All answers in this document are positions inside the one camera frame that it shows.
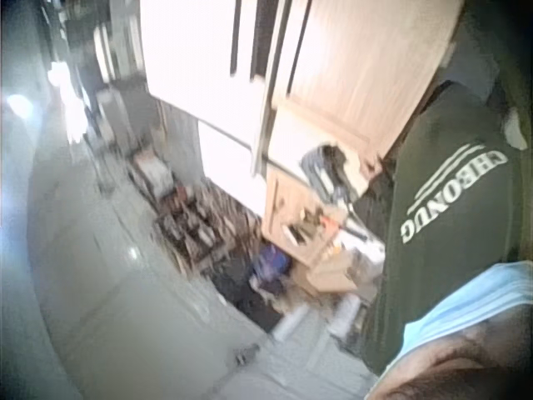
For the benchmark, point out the light wooden workbench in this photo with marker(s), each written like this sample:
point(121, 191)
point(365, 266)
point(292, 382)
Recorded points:
point(358, 83)

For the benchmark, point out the white cylinder roll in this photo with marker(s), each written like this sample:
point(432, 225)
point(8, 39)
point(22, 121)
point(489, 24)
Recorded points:
point(345, 316)
point(291, 323)

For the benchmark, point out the dark shelf rack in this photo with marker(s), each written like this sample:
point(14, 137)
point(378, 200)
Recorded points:
point(89, 62)

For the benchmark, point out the blue bag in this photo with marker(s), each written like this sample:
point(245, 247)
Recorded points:
point(271, 261)

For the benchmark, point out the cardboard box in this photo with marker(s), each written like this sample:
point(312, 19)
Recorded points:
point(333, 277)

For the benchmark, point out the white board with black strips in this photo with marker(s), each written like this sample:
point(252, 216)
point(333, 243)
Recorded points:
point(200, 62)

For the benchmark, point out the black and blue cloth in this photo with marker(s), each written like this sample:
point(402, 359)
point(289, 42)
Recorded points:
point(327, 171)

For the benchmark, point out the wooden tray of tools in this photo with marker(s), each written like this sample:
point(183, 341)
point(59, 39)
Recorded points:
point(310, 227)

